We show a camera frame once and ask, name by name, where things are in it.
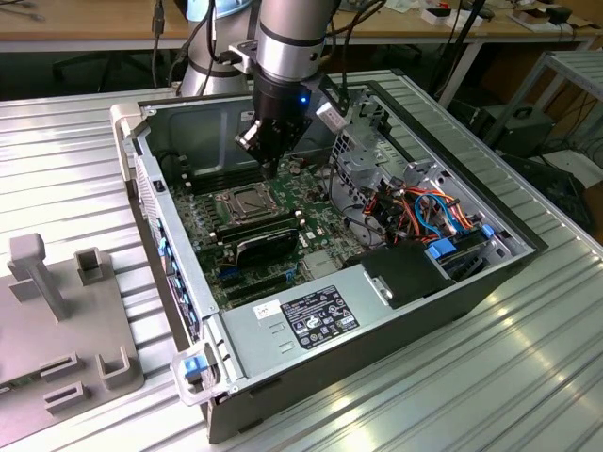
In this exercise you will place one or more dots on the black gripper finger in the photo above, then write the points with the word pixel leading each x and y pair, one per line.
pixel 252 139
pixel 289 139

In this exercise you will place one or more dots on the silver CPU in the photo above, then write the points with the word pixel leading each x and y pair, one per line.
pixel 251 203

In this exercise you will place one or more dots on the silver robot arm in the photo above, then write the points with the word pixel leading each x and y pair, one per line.
pixel 287 52

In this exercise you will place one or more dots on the blue expansion slot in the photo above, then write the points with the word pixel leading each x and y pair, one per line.
pixel 228 272

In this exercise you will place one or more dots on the black RAM stick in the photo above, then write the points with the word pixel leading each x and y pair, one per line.
pixel 254 225
pixel 264 230
pixel 212 176

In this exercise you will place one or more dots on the metal drive cage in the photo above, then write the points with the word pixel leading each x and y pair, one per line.
pixel 358 176

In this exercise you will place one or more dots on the green motherboard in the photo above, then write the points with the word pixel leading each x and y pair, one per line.
pixel 311 221

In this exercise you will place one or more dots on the black graphics card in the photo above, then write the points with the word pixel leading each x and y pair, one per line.
pixel 268 247

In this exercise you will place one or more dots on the black office chair base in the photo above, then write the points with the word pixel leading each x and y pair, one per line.
pixel 110 59

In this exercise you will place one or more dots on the black plastic shroud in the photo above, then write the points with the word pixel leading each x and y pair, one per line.
pixel 405 275

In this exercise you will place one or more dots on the hard disk in blue carrier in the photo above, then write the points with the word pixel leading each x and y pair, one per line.
pixel 443 248

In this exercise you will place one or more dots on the white box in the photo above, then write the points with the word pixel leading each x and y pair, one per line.
pixel 464 20

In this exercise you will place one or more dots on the grey power supply unit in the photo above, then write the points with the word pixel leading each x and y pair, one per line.
pixel 264 343

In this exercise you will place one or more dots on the blue case latch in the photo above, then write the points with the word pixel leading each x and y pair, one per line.
pixel 195 367

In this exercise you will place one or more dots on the black equipment box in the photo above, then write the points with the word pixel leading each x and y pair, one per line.
pixel 527 134

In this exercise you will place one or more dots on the grey open PC case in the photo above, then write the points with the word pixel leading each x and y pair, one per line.
pixel 330 376

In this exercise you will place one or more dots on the grey parts rack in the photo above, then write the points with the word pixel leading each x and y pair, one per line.
pixel 56 339

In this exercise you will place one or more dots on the small black desk item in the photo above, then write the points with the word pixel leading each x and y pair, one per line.
pixel 561 15

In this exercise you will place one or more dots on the green RAM stick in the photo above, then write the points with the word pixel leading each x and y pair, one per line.
pixel 19 382

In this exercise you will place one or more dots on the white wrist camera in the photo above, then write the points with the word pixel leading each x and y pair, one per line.
pixel 332 117

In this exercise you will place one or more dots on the small wrist camera mount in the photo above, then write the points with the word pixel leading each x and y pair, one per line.
pixel 245 54

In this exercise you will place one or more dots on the grey metal frame table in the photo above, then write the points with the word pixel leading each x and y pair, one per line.
pixel 581 70

